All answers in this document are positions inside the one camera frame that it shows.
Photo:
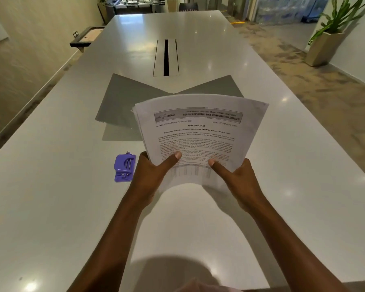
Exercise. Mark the person's left hand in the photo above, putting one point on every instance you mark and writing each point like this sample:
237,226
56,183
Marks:
144,177

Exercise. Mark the person's right hand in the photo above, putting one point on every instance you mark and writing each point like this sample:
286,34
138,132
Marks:
241,185

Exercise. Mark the person's right thumb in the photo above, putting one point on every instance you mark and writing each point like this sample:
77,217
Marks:
220,167

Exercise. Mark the person's left thumb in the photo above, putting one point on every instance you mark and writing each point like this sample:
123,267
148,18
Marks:
169,161

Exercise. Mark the stack of printed paper sheets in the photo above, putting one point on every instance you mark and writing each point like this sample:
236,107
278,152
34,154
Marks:
197,133

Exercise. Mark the person's right forearm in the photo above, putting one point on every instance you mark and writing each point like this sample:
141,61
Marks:
286,246

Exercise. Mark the person's left forearm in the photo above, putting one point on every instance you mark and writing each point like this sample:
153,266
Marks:
112,240

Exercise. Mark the purple hole punch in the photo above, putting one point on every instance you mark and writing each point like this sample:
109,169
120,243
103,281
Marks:
124,168

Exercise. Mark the grey open file folder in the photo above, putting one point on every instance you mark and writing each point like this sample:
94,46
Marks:
124,101

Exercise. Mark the black chair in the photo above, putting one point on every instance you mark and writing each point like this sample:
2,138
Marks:
188,6

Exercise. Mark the beige tall planter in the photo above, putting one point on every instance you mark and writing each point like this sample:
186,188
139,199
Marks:
172,4
103,12

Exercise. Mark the beige square planter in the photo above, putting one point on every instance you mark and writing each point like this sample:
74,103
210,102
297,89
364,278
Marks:
324,48

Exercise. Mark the foosball table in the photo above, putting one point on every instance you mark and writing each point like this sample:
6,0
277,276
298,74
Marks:
133,3

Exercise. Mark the stack of water bottle packs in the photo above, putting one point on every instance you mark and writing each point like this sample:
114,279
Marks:
284,10

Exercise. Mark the green potted plant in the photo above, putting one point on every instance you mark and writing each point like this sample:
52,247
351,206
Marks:
337,16

